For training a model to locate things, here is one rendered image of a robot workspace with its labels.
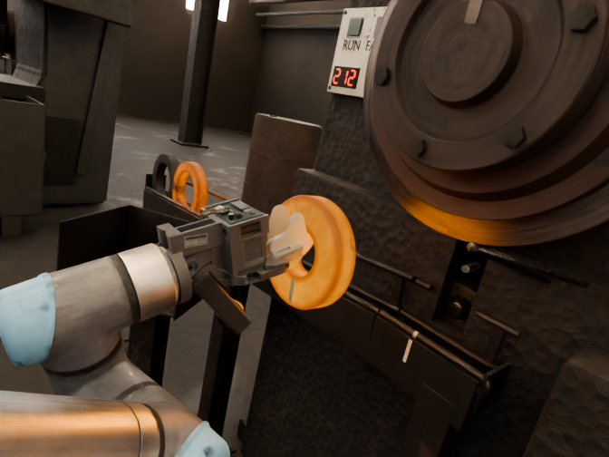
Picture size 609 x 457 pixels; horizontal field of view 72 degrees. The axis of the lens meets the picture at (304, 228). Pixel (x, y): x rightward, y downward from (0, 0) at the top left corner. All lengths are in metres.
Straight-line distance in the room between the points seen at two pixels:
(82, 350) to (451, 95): 0.49
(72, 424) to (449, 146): 0.47
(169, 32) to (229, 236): 10.72
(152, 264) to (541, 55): 0.46
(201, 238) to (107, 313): 0.12
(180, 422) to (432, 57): 0.49
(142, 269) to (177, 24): 10.83
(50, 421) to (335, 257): 0.34
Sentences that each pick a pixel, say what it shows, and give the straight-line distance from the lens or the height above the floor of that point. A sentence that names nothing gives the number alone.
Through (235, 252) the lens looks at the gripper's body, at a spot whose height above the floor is 0.85.
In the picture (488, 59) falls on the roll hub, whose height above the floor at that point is 1.11.
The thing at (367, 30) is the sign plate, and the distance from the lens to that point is 0.99.
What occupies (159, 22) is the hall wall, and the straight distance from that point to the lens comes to 11.06.
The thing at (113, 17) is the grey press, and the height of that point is 1.29.
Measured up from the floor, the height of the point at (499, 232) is 0.91.
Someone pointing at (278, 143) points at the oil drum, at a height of 0.69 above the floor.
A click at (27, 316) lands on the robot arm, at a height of 0.80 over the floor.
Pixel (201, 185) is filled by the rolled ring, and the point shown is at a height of 0.73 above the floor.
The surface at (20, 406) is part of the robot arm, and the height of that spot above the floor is 0.81.
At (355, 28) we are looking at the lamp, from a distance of 1.01.
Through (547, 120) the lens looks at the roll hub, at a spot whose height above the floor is 1.05.
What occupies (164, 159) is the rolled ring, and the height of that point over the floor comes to 0.75.
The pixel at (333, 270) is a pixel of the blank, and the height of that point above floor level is 0.83.
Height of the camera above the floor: 1.02
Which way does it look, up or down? 16 degrees down
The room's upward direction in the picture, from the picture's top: 12 degrees clockwise
